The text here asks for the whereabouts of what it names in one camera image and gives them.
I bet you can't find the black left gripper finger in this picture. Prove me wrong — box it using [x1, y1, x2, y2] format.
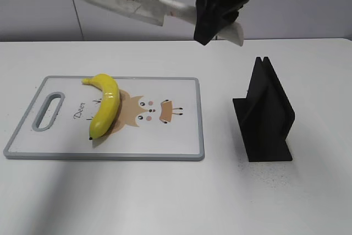
[194, 0, 249, 45]

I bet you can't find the white handled kitchen knife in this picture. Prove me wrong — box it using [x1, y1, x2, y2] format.
[83, 0, 244, 46]

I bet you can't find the yellow plastic banana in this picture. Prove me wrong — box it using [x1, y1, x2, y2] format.
[81, 74, 120, 140]

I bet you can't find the black knife stand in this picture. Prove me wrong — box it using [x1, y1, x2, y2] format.
[233, 57, 295, 162]

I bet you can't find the white deer cutting board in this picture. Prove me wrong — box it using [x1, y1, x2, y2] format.
[3, 75, 205, 161]

